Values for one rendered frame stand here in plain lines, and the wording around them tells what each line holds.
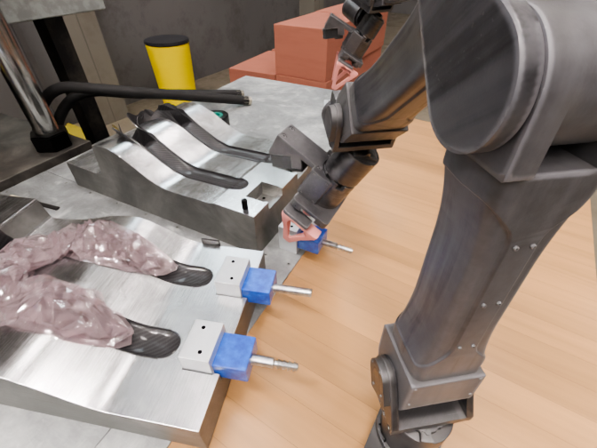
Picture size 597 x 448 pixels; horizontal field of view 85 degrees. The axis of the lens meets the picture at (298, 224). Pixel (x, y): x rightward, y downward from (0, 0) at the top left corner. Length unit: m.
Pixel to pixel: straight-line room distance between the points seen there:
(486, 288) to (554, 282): 0.47
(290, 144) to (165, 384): 0.34
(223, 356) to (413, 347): 0.22
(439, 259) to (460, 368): 0.11
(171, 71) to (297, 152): 2.96
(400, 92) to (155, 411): 0.39
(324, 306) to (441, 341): 0.28
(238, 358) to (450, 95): 0.34
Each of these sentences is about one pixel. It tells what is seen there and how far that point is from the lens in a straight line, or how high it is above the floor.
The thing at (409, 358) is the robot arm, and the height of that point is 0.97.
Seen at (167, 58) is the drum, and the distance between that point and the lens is 3.37.
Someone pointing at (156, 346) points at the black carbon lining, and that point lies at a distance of 0.47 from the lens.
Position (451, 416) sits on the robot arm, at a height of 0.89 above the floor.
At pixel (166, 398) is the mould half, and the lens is 0.43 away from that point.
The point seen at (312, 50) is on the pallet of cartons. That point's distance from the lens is 2.53.
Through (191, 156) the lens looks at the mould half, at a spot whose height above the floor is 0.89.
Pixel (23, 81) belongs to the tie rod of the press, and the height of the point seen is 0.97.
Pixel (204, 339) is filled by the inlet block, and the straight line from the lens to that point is 0.41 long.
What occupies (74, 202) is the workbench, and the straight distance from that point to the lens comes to 0.87.
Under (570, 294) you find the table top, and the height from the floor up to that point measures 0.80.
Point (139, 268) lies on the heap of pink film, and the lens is 0.51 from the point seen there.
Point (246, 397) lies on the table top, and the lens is 0.47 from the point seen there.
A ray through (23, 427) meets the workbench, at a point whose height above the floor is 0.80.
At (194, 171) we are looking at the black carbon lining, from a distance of 0.70.
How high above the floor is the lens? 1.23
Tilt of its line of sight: 40 degrees down
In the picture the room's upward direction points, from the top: straight up
